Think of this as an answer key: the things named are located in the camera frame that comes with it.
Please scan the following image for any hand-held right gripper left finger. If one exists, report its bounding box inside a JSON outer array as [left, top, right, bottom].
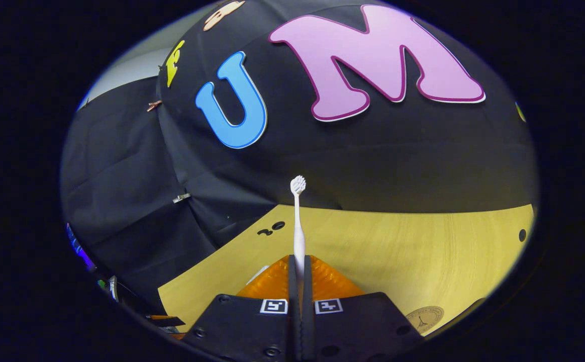
[[182, 255, 303, 362]]

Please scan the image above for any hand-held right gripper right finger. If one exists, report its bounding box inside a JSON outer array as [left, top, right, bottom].
[[300, 255, 424, 362]]

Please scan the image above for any white toothpaste tube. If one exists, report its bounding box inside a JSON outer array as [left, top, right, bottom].
[[246, 265, 269, 286]]

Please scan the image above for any round cork coaster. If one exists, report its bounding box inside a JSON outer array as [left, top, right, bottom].
[[406, 306, 444, 334]]

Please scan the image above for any pale pink toothbrush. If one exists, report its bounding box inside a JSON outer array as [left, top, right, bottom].
[[290, 175, 307, 305]]

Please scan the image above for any light wooden desktop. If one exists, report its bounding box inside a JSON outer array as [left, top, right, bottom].
[[158, 204, 535, 337]]

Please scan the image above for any black backdrop cloth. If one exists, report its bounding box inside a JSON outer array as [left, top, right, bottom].
[[61, 0, 539, 315]]

